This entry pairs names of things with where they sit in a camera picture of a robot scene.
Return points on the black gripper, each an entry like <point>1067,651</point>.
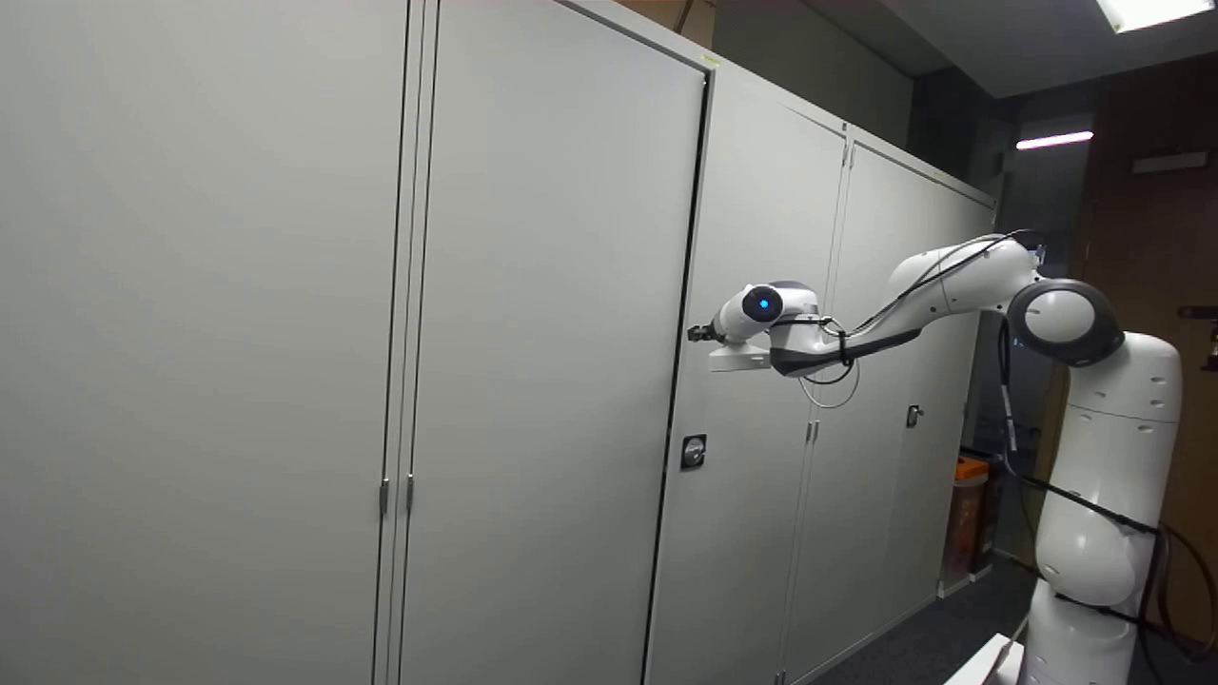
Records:
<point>708,333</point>

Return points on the pegboard-backed grey locker door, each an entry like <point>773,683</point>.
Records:
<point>749,533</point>

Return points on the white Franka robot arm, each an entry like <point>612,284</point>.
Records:
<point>1117,421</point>

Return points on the black locker door lock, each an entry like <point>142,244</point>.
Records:
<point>695,449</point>
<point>915,413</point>

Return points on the orange bin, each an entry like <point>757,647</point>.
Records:
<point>973,500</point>

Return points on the rectangular ceiling light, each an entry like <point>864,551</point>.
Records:
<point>1053,137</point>
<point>1153,8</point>

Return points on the brown wooden panel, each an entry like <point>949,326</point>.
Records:
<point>1165,230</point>

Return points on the grey sign plate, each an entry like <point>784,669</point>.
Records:
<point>1165,160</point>

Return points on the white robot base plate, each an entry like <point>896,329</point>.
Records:
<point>991,659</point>

